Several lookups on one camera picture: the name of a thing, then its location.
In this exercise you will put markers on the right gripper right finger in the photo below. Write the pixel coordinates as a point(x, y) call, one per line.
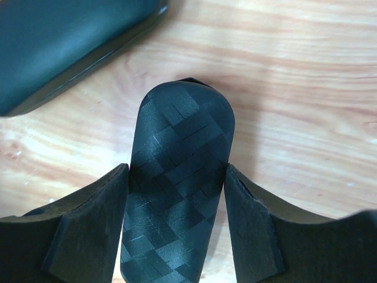
point(276, 241)

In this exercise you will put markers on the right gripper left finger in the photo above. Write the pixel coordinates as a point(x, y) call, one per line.
point(74, 239)

